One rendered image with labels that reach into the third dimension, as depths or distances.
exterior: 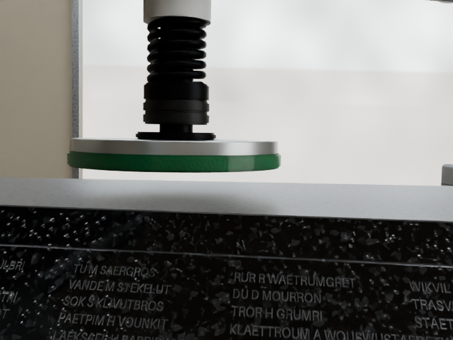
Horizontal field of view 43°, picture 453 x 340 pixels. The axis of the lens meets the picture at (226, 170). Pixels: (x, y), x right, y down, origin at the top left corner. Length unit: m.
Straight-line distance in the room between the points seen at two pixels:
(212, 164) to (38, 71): 5.07
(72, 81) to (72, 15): 0.58
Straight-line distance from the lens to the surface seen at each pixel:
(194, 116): 0.58
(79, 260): 0.48
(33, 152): 5.55
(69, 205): 0.52
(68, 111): 5.47
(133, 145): 0.51
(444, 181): 1.86
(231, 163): 0.52
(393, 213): 0.51
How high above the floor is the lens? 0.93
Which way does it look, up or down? 4 degrees down
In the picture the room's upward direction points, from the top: 1 degrees clockwise
